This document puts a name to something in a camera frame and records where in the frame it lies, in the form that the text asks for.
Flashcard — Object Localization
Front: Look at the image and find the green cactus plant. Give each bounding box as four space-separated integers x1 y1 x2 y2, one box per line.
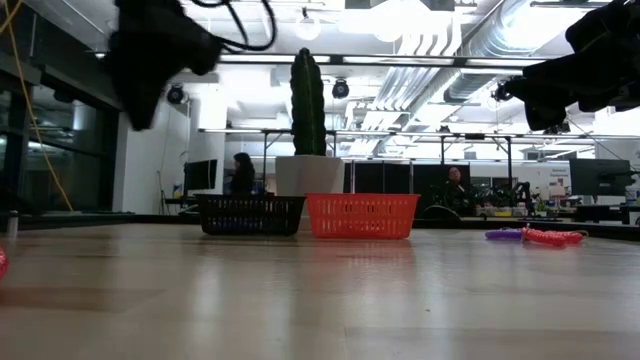
290 47 327 157

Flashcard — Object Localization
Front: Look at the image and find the orange plastic mesh basket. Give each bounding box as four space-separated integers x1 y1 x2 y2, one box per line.
305 192 421 240

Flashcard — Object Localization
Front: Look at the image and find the black partition panel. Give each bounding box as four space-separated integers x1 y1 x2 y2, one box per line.
344 162 471 196

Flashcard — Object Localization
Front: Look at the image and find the white plant pot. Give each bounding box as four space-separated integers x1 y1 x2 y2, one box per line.
274 154 346 197

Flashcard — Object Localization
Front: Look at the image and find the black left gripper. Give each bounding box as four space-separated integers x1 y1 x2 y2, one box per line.
102 19 174 132

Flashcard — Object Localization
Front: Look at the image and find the person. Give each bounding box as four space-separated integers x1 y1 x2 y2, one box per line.
439 166 474 217
229 152 257 196

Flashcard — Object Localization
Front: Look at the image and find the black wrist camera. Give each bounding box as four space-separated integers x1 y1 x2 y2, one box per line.
169 22 225 76
564 0 640 56

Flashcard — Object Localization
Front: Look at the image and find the black chair back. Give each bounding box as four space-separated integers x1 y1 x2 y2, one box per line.
423 204 462 221

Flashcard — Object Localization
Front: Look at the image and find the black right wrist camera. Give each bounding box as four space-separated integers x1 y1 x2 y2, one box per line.
564 0 640 56

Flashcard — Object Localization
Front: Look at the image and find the white printed sign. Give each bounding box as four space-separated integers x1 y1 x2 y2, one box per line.
548 167 569 197

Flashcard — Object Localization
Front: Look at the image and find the black computer monitor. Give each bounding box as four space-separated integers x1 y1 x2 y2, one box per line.
183 159 219 192
569 158 633 197

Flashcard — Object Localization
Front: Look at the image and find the round white ceiling lamp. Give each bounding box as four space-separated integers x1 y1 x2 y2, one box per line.
293 12 322 41

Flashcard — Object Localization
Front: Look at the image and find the silver ceiling duct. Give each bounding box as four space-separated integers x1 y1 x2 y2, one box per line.
442 0 569 105

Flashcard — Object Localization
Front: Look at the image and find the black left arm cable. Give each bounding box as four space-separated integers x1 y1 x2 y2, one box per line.
189 0 279 52

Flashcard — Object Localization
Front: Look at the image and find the purple spring keychain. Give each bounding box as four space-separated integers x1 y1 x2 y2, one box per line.
484 228 525 242

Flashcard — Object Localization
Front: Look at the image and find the black overhead light bar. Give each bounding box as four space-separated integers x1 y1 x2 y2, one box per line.
217 51 551 69

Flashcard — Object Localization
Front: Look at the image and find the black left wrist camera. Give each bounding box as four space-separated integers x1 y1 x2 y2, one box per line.
169 22 225 76

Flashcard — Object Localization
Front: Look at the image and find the black background table frame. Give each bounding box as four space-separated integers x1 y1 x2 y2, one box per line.
199 127 516 196

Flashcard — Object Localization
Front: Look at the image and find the black plastic mesh basket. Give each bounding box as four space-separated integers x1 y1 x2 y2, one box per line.
193 193 306 237

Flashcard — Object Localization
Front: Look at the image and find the yellow hanging cable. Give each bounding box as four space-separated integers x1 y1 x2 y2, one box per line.
0 0 75 212

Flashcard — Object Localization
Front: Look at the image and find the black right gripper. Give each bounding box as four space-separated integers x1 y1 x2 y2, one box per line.
503 47 626 132

